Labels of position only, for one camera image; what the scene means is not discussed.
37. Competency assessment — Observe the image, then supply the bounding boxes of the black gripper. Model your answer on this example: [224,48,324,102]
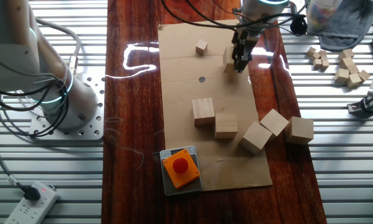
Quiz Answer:
[231,29,260,74]

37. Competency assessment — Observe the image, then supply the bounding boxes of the large wooden cube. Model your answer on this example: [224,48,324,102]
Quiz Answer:
[285,116,315,146]
[222,45,237,74]
[259,108,290,138]
[214,112,239,139]
[238,121,274,156]
[191,97,216,127]

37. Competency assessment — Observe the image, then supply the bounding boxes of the medium wooden cube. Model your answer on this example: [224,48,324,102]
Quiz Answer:
[338,48,355,60]
[195,39,209,56]
[357,69,371,82]
[338,57,355,69]
[346,63,360,75]
[334,68,350,83]
[346,73,362,88]

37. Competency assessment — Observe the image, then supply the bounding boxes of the jar with colourful contents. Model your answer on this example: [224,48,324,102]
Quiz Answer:
[306,0,343,32]

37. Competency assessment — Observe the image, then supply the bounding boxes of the brown cardboard sheet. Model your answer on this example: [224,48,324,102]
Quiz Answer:
[157,19,274,192]

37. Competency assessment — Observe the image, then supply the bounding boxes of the orange emergency stop button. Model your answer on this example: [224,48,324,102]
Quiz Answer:
[162,148,201,190]

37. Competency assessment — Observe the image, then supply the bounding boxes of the reddish wood grain board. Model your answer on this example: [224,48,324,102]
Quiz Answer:
[101,0,328,224]

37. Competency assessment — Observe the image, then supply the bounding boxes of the silver robot mounting plate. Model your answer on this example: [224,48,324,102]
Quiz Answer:
[27,66,106,141]

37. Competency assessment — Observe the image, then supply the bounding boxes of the black power plug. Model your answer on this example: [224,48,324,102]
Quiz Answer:
[22,185,42,202]

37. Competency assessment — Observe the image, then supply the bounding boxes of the white power strip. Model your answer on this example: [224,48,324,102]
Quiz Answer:
[4,181,60,224]

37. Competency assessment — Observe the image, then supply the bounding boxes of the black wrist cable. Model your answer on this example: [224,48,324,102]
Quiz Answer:
[160,0,308,35]

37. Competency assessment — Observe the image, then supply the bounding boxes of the metal camera stand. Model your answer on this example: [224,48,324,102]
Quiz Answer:
[347,92,373,118]

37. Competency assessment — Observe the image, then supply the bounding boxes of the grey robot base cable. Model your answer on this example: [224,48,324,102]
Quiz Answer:
[34,17,82,76]

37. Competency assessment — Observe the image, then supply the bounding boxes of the black cable bundle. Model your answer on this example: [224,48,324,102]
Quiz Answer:
[0,73,71,139]

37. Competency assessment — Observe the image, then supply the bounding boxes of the grey power cord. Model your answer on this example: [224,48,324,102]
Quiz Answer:
[0,102,27,190]

